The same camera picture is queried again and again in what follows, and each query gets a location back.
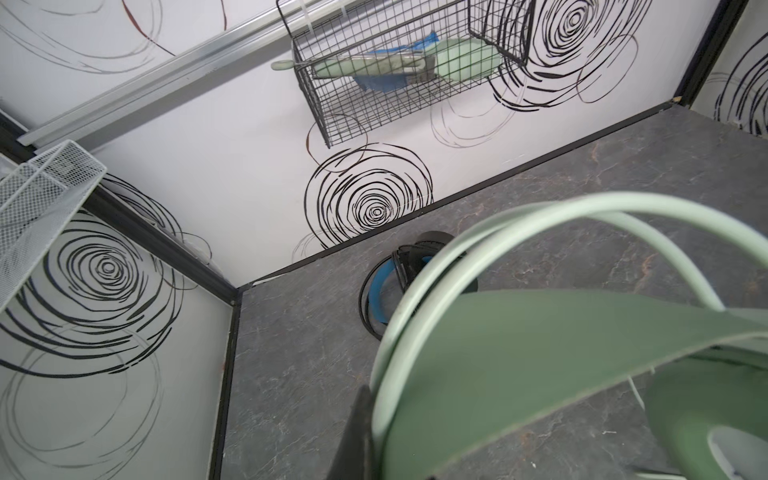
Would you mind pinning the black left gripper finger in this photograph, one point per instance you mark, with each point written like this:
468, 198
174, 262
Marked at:
354, 458

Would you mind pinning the mint green headphones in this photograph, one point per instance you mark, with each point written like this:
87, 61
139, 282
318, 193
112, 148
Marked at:
457, 370

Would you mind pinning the black gaming headphones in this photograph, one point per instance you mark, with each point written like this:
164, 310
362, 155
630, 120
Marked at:
398, 269

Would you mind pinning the blue item in basket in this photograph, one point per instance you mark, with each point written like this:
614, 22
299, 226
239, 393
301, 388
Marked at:
391, 82

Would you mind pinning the black wire basket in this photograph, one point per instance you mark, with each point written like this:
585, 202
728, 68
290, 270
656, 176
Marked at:
321, 30

